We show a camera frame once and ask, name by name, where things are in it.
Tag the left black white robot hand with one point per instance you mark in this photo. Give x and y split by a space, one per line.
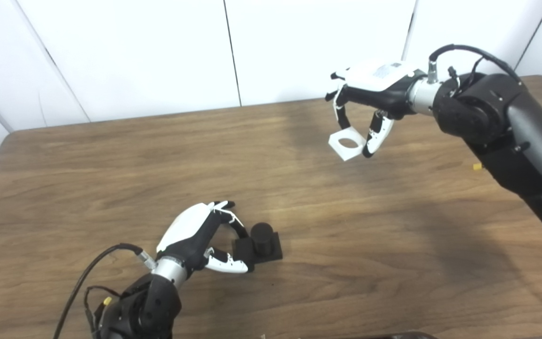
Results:
186 230

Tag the white square piece with hole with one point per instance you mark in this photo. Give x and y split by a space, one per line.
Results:
353 151

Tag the black peg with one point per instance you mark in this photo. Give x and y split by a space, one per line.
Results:
264 240

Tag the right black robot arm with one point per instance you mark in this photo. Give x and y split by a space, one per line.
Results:
511 122

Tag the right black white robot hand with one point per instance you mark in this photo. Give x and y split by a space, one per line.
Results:
379 80

